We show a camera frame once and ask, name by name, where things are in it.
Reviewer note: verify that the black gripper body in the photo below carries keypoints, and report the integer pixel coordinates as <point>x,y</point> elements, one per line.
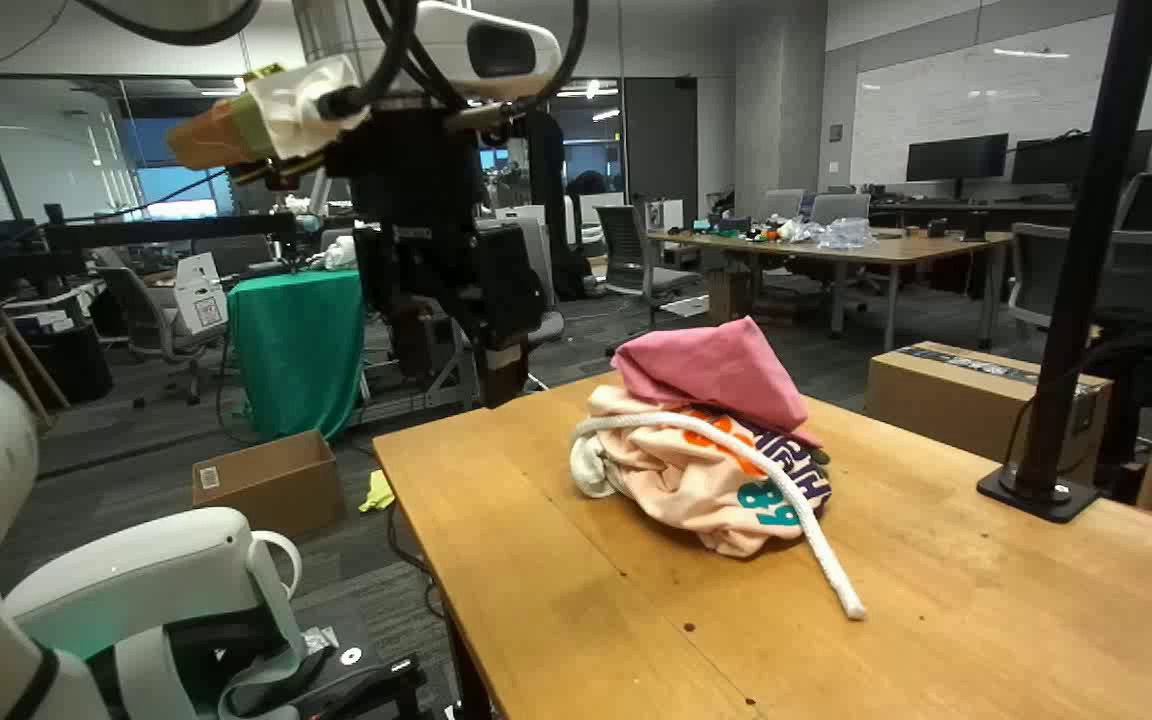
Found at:
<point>403,167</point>

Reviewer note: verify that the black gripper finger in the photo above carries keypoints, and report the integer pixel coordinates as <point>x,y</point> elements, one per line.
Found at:
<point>449,272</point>
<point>404,272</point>

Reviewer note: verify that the white towel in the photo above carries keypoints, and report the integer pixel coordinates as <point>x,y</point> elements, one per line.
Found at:
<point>586,464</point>

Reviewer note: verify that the pink cloth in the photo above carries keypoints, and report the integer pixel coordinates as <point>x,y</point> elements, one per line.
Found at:
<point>719,375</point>

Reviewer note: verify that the peach printed cloth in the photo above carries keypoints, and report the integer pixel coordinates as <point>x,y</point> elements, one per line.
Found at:
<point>696,485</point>

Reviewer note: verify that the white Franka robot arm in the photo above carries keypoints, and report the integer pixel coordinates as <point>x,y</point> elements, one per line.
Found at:
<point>121,584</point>

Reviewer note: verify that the black jacket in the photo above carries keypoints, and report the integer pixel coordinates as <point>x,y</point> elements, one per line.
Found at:
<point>511,305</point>

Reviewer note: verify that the green draped cloth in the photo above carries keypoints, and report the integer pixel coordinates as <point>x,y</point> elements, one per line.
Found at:
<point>298,347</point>

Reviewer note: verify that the black mesh chair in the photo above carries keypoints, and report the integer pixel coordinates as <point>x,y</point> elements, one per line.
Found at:
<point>623,245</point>

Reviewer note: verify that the white sign board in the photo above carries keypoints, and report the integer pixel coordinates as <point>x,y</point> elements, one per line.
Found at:
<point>202,293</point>

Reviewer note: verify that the neon yellow rag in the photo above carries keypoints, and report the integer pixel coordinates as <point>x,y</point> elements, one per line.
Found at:
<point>378,492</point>

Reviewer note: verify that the small open cardboard box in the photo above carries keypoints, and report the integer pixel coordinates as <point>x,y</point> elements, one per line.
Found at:
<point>269,480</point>

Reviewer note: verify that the dark door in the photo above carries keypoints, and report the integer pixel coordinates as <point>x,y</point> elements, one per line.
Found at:
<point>662,143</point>

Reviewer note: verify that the dark swivel chair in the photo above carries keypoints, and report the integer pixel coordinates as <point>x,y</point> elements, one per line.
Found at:
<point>141,313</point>

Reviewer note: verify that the black long workbench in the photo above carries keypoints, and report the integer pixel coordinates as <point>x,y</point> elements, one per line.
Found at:
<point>139,233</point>

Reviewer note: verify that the black storage crate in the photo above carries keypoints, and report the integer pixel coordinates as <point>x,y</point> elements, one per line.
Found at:
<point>60,360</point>

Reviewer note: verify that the black robot connector plug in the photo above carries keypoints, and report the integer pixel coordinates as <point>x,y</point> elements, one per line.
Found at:
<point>337,675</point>

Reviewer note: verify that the black computer monitor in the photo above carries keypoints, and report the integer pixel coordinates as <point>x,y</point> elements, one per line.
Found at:
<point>957,156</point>
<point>1040,156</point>

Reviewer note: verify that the brown box black tape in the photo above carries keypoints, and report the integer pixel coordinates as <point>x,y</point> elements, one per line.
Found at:
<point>979,393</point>

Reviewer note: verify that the whiteboard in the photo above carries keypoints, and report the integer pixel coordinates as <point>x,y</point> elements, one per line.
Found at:
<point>979,93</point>

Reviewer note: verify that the black stand pole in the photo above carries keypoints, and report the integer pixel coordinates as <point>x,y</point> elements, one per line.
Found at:
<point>1069,293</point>

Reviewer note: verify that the grey office chair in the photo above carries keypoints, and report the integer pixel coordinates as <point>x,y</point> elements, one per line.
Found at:
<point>1148,280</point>

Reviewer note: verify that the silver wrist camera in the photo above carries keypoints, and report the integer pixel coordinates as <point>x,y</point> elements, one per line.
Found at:
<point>303,105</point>

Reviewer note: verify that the orange green camera mount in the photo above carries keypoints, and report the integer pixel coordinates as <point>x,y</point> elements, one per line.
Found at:
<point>210,133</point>

